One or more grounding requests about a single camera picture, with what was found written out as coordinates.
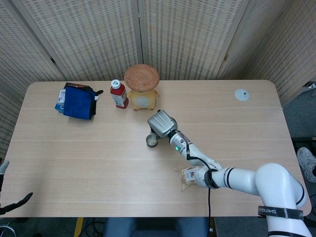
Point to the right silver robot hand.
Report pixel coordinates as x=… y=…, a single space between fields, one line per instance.
x=161 y=123

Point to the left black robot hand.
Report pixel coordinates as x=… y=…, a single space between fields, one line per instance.
x=17 y=203

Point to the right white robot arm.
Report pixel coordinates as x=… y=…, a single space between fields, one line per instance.
x=271 y=182

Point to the small dark ceramic cup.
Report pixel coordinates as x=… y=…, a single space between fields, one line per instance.
x=151 y=142

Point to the yellow plush toy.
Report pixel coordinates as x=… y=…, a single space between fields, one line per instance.
x=143 y=101

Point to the red juice bottle white cap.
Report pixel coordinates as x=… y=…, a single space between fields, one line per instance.
x=119 y=97

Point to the round woven rattan hat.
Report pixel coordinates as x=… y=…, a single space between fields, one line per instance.
x=142 y=77

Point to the clear bag of snacks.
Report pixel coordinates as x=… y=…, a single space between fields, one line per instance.
x=186 y=182

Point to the yellow table leg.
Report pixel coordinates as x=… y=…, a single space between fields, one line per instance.
x=78 y=227

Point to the blue fabric pouch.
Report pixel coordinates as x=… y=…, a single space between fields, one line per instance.
x=79 y=103

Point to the brown snack packet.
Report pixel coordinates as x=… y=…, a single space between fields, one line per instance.
x=77 y=86

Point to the metal screen hinge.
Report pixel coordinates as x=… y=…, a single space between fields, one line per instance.
x=226 y=57
x=52 y=60

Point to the woven folding screen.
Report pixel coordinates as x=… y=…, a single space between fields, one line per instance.
x=98 y=37

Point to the white grey sneaker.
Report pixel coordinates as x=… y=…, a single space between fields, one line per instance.
x=307 y=163

